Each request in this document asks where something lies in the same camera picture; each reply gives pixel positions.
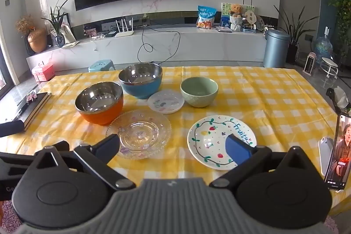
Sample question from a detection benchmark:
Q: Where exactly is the green plant in blue vase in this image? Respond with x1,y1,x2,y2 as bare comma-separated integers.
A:
41,0,70,48

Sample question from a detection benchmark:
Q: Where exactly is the white fruit-print plate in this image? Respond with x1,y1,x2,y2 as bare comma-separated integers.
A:
187,115,257,170

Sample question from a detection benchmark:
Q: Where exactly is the green ceramic bowl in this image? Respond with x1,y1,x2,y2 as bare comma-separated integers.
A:
180,77,219,108

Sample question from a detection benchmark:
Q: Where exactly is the small clear glass dish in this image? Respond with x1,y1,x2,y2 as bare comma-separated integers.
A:
117,121,160,152

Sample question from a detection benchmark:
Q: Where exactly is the light blue plastic stool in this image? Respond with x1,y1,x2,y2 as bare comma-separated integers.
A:
88,59,114,73

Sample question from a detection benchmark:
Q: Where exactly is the blue snack bag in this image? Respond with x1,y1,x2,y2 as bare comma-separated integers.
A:
196,5,218,29

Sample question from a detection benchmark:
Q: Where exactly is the orange steel bowl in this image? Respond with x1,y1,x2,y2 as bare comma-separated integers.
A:
75,82,124,125

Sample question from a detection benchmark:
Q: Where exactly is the blue steel bowl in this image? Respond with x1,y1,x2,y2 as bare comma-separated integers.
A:
118,63,163,100

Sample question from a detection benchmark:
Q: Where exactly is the tall-leaf potted plant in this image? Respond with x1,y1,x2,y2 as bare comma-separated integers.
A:
274,5,316,64

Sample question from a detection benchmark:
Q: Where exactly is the green poster board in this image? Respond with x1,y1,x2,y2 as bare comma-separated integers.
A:
221,3,255,29

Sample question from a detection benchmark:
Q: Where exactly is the black cable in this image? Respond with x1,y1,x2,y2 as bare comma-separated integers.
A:
137,21,181,64

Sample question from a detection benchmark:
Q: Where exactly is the black notebook stack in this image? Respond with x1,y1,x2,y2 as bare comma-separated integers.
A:
18,92,52,132

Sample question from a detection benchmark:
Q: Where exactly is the white marble TV cabinet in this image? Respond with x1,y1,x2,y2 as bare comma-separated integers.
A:
26,27,270,70

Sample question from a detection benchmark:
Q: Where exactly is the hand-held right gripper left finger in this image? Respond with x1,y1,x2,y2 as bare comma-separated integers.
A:
34,134,136,191

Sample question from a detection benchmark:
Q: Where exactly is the large clear glass plate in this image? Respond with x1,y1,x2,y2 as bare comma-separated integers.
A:
106,110,172,160

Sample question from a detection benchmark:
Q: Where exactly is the binder clip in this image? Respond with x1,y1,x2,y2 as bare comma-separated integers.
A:
26,91,38,105

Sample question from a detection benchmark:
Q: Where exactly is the blue water jug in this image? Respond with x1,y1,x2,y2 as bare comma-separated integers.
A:
315,27,333,62

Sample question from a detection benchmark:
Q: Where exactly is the pink storage box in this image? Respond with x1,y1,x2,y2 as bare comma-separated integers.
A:
31,62,55,82

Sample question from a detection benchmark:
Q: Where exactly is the grey power bank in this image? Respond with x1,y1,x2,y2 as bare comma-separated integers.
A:
318,136,335,182

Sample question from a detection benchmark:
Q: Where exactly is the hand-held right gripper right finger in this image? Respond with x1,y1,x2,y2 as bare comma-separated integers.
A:
210,134,312,189

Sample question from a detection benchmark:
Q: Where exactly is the teddy bear bouquet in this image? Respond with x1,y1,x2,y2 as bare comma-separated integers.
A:
228,4,245,32

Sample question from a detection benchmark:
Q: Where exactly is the leafy green plant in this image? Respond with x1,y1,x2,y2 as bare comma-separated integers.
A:
321,0,351,51

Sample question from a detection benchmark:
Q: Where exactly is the dried flower bunch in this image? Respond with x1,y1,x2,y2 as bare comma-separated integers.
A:
16,15,36,35

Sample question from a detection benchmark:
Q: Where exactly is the white router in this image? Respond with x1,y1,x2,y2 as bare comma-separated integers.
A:
115,18,135,38

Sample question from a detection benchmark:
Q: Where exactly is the pink space heater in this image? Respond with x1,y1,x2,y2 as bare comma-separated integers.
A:
302,52,317,75

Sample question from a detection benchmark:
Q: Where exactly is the white round stand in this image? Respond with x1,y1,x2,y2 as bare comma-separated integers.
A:
319,57,339,79

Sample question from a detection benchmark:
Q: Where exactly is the gold vase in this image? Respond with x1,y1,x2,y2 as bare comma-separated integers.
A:
27,28,48,54

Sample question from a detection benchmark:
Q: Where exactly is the smartphone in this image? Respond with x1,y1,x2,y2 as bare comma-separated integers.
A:
324,113,351,191

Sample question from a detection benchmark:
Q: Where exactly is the grey-blue trash can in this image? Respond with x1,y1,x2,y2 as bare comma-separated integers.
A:
263,29,290,68

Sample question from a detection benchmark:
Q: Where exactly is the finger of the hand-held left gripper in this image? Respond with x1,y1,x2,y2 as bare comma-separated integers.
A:
0,121,25,138

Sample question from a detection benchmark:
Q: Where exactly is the small white plastic plate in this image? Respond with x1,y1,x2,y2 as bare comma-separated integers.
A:
147,90,185,114

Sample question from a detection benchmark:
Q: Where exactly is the yellow checked tablecloth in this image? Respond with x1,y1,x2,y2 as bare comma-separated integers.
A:
0,65,351,223

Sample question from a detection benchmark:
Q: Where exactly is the round paper fan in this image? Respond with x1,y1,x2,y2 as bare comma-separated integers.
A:
244,10,257,29

